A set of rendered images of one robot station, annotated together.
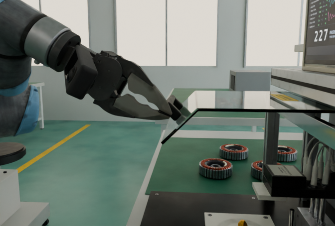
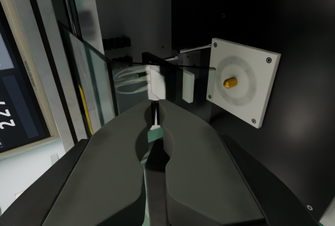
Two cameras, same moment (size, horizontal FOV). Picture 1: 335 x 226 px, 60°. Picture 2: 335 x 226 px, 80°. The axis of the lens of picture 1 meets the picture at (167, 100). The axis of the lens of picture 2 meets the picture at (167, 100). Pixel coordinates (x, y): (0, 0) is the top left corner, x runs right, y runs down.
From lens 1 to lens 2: 42 cm
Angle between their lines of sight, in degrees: 60
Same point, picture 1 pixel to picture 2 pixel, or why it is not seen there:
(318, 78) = (41, 66)
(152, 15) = not seen: outside the picture
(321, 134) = (93, 33)
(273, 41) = not seen: outside the picture
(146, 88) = (105, 146)
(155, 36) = not seen: outside the picture
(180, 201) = (280, 170)
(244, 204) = (220, 127)
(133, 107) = (194, 148)
